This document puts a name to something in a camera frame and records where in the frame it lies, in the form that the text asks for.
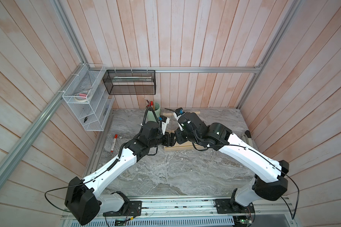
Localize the green pencil cup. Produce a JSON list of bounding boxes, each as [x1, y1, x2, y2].
[[146, 102, 161, 122]]

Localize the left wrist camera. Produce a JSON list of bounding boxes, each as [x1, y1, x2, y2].
[[158, 115, 170, 135]]

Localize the tape roll on shelf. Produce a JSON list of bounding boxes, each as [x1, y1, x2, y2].
[[74, 93, 92, 103]]

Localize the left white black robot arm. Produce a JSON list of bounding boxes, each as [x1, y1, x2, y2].
[[64, 115, 171, 226]]

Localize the black mesh wall basket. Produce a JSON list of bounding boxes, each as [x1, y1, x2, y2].
[[102, 70, 157, 95]]

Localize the white wire wall shelf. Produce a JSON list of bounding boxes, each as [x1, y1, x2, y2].
[[63, 63, 114, 131]]

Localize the red marker pen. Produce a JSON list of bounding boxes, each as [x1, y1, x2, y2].
[[110, 134, 118, 153]]

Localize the wooden jewelry display stand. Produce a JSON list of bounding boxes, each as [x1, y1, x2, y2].
[[163, 111, 201, 152]]

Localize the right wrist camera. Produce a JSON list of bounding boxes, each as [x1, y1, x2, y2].
[[166, 107, 184, 131]]

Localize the pencils in cup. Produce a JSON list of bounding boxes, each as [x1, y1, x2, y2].
[[145, 98, 155, 109]]

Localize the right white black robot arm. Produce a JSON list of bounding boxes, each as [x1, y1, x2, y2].
[[174, 108, 291, 213]]

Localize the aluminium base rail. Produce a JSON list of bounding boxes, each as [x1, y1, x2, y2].
[[59, 195, 299, 227]]

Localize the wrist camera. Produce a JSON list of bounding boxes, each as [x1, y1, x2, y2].
[[166, 107, 184, 131], [158, 115, 170, 135]]

